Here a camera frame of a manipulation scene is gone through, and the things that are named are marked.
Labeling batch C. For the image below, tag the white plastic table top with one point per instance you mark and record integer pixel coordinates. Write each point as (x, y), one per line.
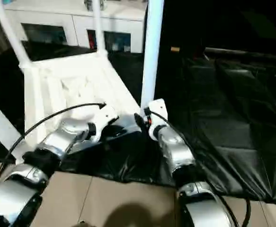
(69, 78)

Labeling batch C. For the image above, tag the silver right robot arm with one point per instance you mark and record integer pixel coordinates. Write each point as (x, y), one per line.
(175, 146)

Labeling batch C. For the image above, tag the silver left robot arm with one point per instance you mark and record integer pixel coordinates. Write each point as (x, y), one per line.
(64, 132)

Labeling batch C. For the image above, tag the small tan box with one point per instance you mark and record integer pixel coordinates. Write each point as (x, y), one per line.
(175, 49)

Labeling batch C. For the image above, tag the black glossy mat cloth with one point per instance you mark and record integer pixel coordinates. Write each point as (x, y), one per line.
(223, 106)

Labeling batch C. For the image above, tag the grey rounded object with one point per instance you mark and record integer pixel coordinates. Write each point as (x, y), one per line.
(81, 224)

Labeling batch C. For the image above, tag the white glass door cabinet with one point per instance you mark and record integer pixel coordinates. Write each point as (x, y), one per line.
(69, 21)

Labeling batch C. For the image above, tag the dark patterned bundle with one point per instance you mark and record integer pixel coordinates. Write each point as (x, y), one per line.
(87, 3)

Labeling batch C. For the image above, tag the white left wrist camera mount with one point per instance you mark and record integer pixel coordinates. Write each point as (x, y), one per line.
(107, 118)

